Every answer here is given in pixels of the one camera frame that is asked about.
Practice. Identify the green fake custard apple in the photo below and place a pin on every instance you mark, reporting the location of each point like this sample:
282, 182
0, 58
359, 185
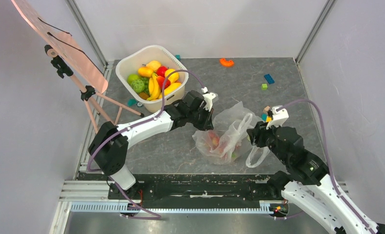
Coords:
138, 86

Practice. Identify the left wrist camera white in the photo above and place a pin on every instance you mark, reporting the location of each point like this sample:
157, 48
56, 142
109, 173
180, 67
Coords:
209, 97

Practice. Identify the teal toy piece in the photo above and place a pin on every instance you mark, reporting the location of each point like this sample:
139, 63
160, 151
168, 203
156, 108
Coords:
131, 102

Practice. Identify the white plastic basket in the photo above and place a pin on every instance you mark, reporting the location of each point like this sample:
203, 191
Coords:
132, 63

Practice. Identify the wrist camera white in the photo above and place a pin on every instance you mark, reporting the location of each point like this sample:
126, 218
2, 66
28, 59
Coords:
278, 115
209, 97

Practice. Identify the red fake pepper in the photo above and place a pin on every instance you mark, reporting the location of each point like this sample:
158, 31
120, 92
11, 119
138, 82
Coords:
162, 83

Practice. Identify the red fake apple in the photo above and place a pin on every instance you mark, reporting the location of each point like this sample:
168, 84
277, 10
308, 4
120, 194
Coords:
161, 71

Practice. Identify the yellow fake banana bunch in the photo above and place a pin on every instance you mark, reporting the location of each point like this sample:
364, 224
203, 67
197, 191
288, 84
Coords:
153, 87

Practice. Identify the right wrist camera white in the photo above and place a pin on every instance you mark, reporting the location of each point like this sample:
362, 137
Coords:
278, 115

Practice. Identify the pink perforated board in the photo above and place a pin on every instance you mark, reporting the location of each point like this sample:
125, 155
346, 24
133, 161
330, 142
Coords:
64, 44

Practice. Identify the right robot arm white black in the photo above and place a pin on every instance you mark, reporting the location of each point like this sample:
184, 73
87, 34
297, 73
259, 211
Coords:
307, 183

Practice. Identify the yellow fake pear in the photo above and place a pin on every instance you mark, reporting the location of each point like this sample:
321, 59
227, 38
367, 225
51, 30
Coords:
172, 75

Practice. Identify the orange yellow fake mango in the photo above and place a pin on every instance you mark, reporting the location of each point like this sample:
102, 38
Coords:
146, 72

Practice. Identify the yellow teal toy block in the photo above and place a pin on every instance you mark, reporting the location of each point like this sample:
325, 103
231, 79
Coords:
266, 117

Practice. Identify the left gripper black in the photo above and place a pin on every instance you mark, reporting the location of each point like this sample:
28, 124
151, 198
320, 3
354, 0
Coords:
207, 125

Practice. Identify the orange curved toy block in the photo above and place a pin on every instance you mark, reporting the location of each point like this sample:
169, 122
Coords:
226, 63

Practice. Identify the clear plastic bag of fruits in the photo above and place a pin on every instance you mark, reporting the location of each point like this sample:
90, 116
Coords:
229, 139

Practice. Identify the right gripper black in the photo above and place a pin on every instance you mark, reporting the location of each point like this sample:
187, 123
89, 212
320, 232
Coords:
257, 134

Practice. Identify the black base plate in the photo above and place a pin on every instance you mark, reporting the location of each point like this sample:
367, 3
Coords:
152, 187

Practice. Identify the blue toy brick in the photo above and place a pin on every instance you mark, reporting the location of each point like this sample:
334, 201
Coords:
269, 79

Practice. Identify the pink tripod stand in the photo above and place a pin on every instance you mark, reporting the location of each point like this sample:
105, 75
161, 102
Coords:
87, 92

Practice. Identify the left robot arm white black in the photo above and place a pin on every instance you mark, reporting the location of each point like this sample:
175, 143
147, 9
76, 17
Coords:
110, 145

